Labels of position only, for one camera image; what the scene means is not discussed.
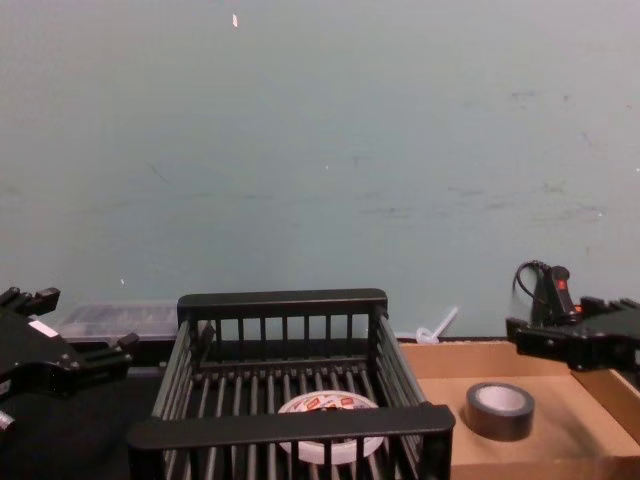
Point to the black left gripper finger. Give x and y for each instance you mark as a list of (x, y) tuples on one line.
[(30, 302), (100, 357)]

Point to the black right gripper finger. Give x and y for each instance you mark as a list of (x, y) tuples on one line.
[(610, 310), (540, 340)]

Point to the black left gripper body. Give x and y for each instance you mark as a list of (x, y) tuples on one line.
[(30, 360)]

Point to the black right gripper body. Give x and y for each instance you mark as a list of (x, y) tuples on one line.
[(605, 345)]

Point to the clear plastic case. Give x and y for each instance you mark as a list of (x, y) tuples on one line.
[(125, 320)]

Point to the roll of silver tape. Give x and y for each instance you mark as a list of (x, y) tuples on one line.
[(495, 425)]

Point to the small white three-armed plastic piece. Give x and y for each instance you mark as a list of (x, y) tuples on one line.
[(445, 322)]

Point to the shallow brown cardboard tray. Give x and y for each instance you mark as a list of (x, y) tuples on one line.
[(550, 440)]

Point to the black rack with steel bars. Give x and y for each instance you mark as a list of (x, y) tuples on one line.
[(280, 302)]

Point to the roll of white tape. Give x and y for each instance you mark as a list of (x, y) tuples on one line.
[(320, 402)]

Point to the pale grey-green wall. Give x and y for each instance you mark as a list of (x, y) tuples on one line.
[(300, 150)]

